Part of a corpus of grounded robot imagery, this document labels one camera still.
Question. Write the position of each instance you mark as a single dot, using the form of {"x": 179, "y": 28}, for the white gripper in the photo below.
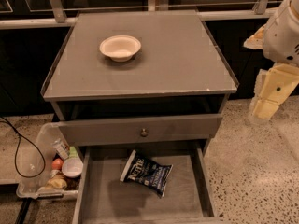
{"x": 282, "y": 38}

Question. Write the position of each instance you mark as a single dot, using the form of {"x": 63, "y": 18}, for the blue Kettle chip bag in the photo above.
{"x": 146, "y": 172}

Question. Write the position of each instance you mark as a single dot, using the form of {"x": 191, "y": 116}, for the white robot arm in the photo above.
{"x": 279, "y": 41}

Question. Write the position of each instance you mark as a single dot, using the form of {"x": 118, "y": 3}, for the grey wooden drawer cabinet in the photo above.
{"x": 178, "y": 71}

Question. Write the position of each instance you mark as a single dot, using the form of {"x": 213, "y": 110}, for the round brass drawer knob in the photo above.
{"x": 144, "y": 133}

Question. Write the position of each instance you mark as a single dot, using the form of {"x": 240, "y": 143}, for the white paper bowl on counter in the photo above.
{"x": 120, "y": 48}

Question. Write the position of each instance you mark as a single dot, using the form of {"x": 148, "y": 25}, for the grey top drawer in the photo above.
{"x": 96, "y": 132}

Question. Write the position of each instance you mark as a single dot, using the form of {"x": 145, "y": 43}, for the grey open middle drawer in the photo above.
{"x": 104, "y": 199}

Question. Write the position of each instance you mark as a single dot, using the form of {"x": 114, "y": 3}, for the yellow snack bag in bin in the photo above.
{"x": 57, "y": 182}

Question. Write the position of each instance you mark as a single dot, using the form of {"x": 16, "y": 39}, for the grey metal railing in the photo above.
{"x": 27, "y": 14}

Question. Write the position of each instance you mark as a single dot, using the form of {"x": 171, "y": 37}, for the green packet in bin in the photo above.
{"x": 73, "y": 153}

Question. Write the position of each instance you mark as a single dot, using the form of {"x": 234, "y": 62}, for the small white bowl in bin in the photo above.
{"x": 72, "y": 167}

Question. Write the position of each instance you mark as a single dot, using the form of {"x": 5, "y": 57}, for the white labelled bottle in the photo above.
{"x": 61, "y": 149}

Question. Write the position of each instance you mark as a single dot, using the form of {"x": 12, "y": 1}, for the orange round fruit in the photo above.
{"x": 57, "y": 164}

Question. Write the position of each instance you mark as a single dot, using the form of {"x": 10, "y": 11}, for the clear plastic storage bin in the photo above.
{"x": 35, "y": 165}

